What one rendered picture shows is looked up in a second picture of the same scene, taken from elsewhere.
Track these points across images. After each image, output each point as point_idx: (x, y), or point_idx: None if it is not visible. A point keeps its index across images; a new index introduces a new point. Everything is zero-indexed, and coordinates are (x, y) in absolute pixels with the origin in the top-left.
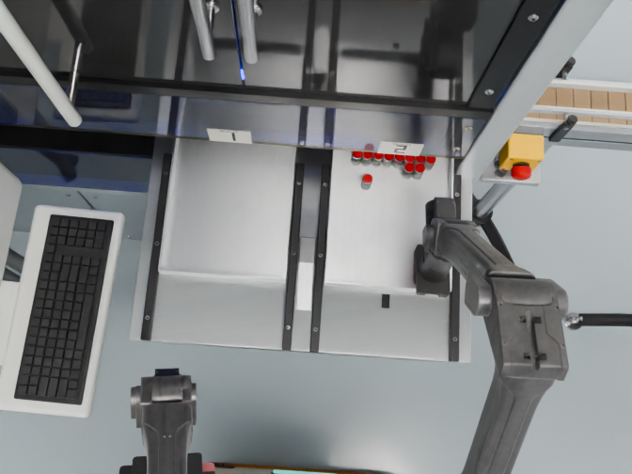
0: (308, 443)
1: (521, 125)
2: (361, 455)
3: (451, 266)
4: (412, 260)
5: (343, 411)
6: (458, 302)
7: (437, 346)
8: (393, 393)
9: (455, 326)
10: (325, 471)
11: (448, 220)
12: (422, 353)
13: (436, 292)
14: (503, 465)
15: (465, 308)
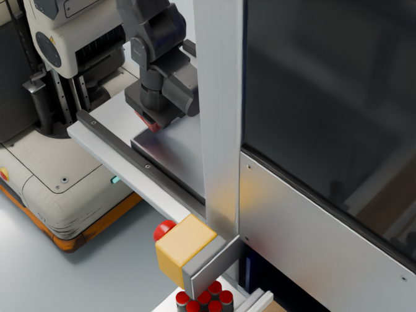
0: (156, 224)
1: (213, 253)
2: (114, 251)
3: (139, 77)
4: (187, 146)
5: (154, 262)
6: (116, 144)
7: (103, 116)
8: (131, 307)
9: (101, 129)
10: (125, 203)
11: (171, 28)
12: (109, 104)
13: (135, 83)
14: None
15: (107, 154)
